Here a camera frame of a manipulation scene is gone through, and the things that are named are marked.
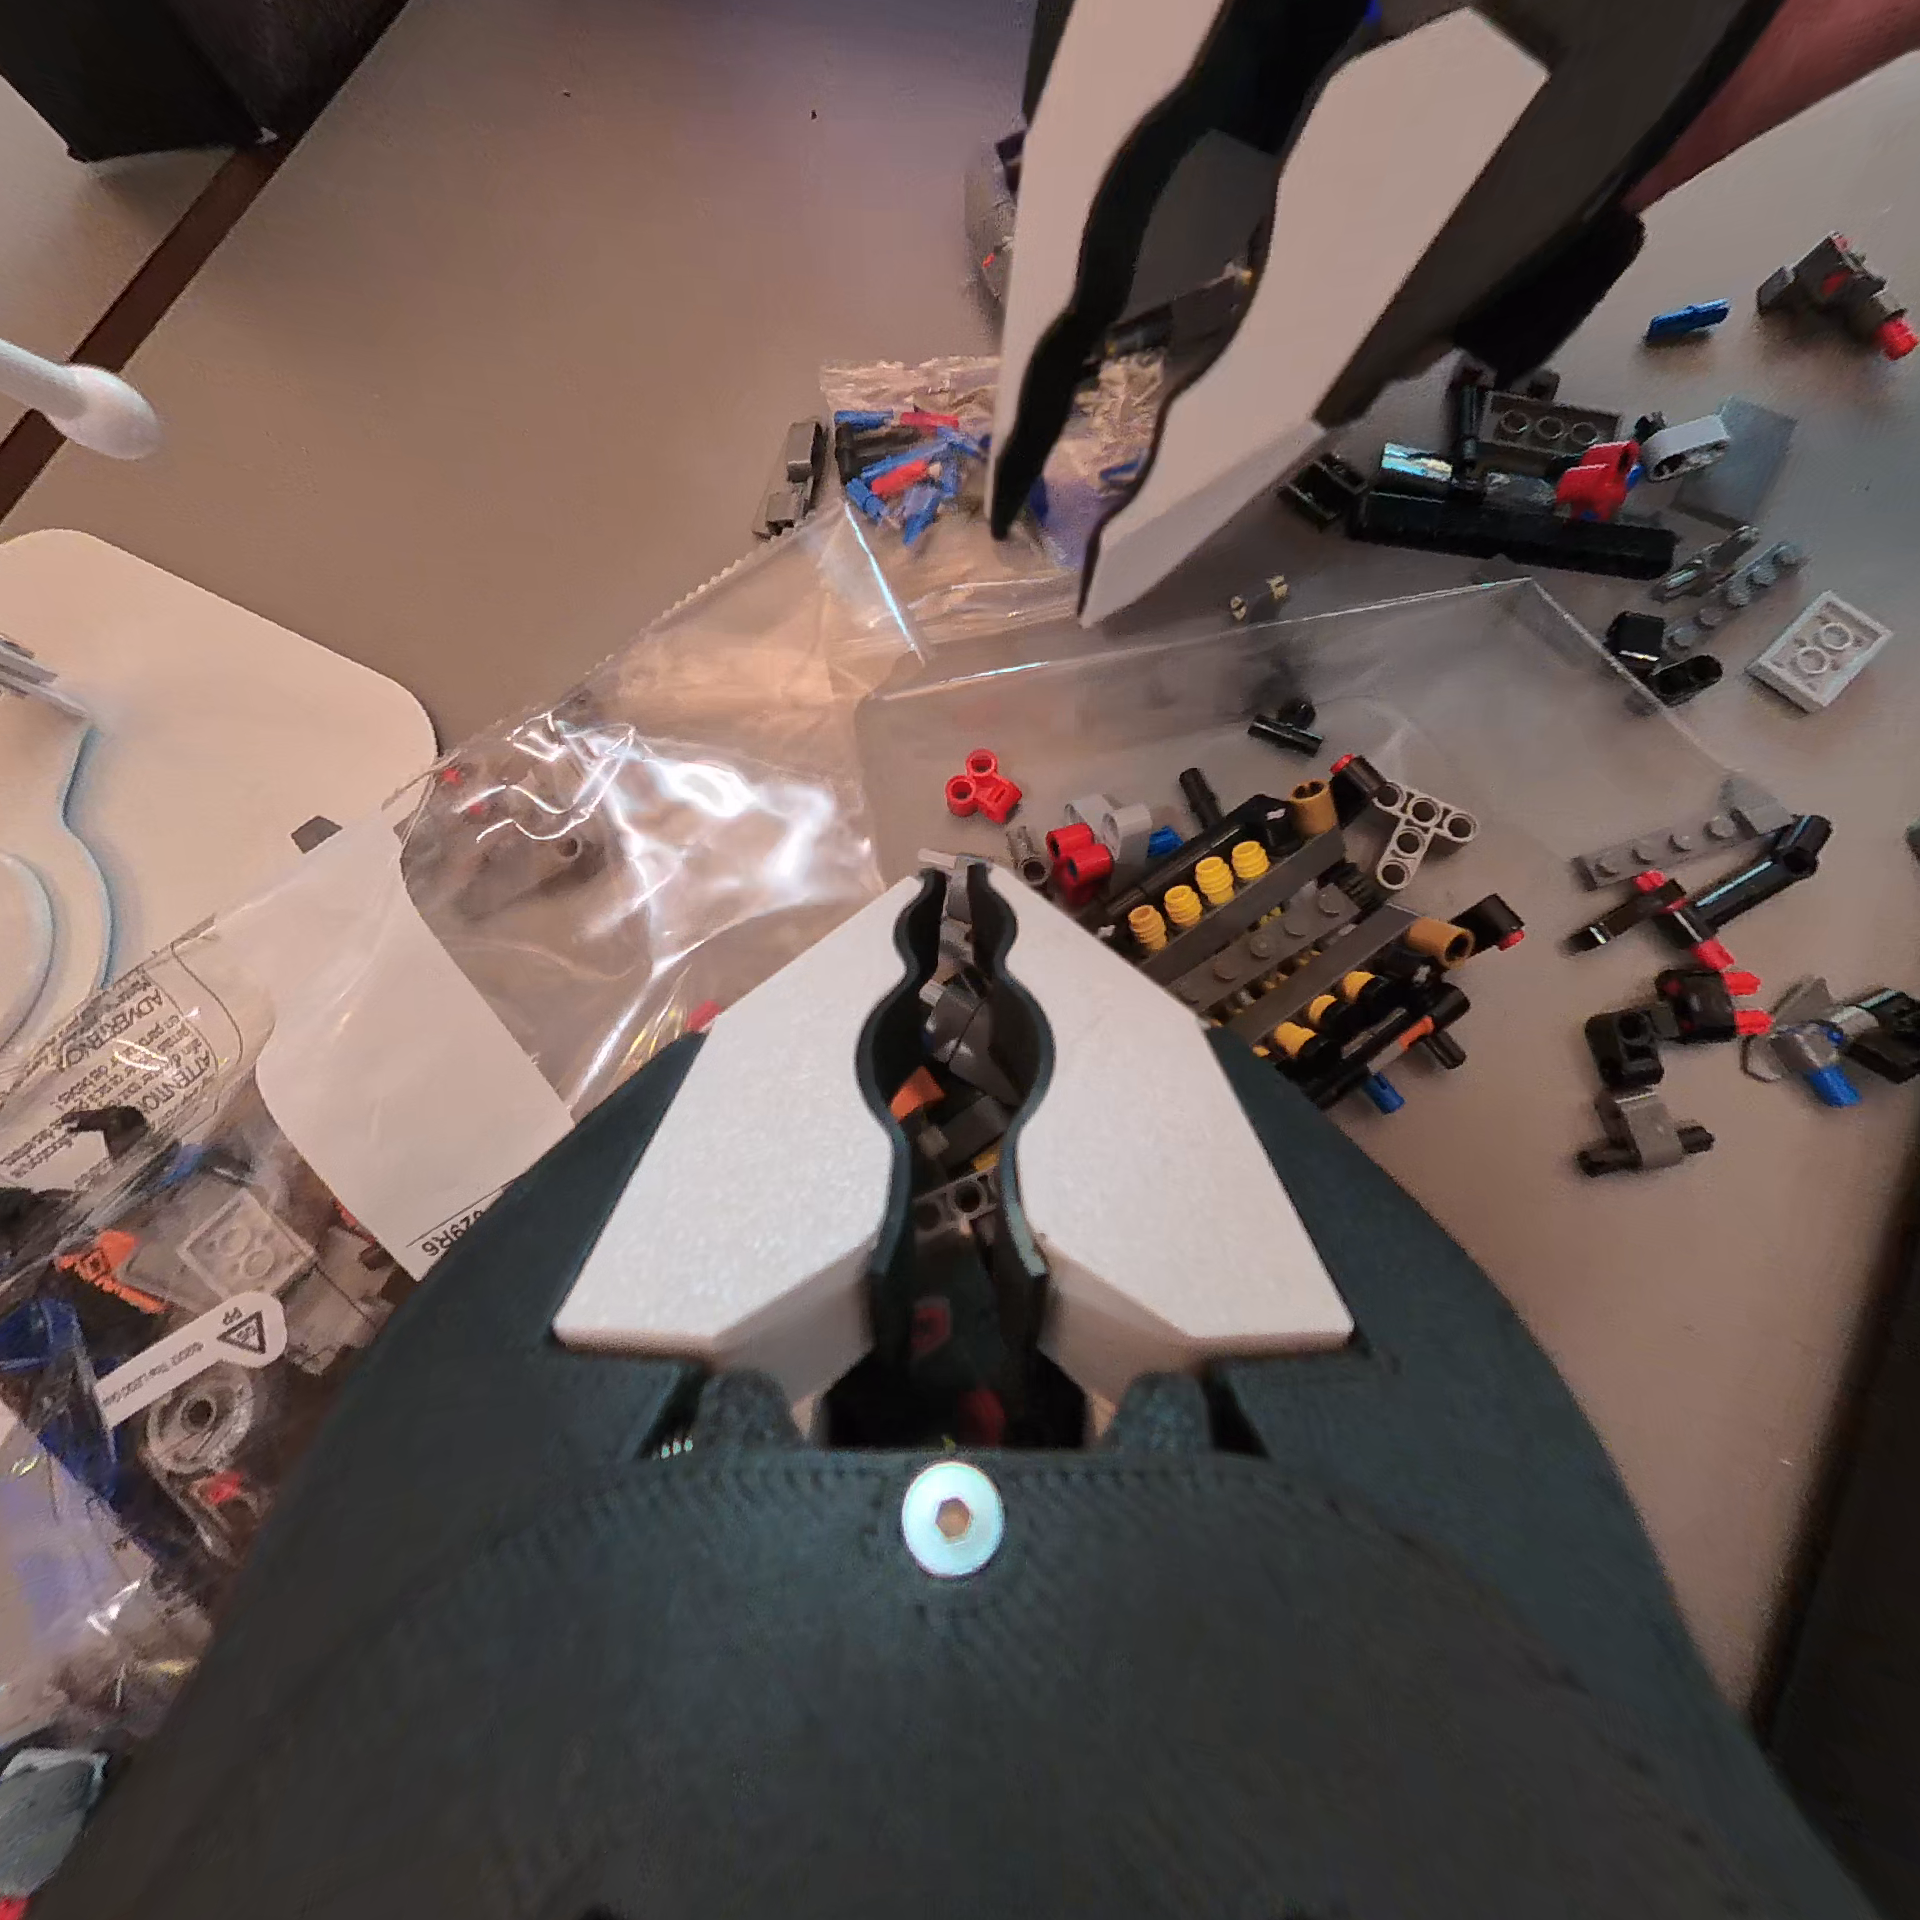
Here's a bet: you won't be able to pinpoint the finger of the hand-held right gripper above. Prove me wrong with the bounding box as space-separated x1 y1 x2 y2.
986 0 1231 542
1074 8 1553 634

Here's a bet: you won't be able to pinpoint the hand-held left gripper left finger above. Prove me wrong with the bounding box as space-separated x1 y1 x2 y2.
551 872 961 1451

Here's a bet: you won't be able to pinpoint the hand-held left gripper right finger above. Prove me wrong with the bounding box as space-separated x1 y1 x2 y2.
965 865 1357 1451

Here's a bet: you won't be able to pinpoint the black lego chassis assembly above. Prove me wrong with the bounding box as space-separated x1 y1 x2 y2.
1082 756 1526 1116

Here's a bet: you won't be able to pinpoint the black lego assembly shiny bar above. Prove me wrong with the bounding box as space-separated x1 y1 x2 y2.
1279 368 1730 582

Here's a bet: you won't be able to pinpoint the grey black lego axle connector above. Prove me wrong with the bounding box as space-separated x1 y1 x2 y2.
1574 1086 1719 1177

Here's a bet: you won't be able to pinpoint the grey lego wedge blue pin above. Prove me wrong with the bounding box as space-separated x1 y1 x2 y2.
1736 977 1865 1110

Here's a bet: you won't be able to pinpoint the person's right forearm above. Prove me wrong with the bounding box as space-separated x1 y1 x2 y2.
1626 0 1920 216

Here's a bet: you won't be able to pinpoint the curved grey black lego assembly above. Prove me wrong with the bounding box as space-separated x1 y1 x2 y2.
960 129 1039 304

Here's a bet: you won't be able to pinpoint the grey red lego piece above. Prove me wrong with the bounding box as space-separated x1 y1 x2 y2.
1754 230 1920 361

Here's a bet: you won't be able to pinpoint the dark bluish grey lego plates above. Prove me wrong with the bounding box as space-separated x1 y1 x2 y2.
1649 398 1805 635

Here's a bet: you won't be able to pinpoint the crumpled bag of lego pins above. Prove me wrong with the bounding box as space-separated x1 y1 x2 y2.
816 352 1114 635

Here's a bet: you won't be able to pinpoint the grey curved lego panel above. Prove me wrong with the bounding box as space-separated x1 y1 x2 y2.
747 416 831 540

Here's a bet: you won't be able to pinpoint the grey T-shaped lego beam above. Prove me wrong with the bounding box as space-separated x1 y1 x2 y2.
1362 777 1480 889

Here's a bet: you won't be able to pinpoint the light grey lego plate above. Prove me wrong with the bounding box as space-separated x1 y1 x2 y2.
1745 593 1896 715

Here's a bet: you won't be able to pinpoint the black lego brick red pins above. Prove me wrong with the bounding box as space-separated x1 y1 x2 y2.
1654 968 1766 1048

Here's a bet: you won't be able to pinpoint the clear bag mixed lego pieces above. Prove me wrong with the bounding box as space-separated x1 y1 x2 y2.
0 901 409 1731

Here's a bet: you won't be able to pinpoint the dark grey lego wedge plate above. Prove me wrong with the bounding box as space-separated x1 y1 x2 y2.
1570 771 1790 889

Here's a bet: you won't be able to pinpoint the black angled lego liftarm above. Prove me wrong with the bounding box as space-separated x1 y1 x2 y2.
1565 814 1835 964

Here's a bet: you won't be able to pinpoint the black shiny lego piece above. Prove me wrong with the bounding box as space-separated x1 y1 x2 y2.
1842 985 1920 1089

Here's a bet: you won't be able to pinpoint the grey liftarm red bushes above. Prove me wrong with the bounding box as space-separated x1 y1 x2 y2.
1045 790 1154 896

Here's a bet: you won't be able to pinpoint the flat clear plastic bag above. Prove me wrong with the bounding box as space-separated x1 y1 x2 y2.
853 576 1790 964

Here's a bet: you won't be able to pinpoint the white rounded board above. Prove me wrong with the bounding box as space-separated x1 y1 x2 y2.
0 528 440 985

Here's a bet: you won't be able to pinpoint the white cable plug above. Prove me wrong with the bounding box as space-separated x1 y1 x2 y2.
0 336 163 462

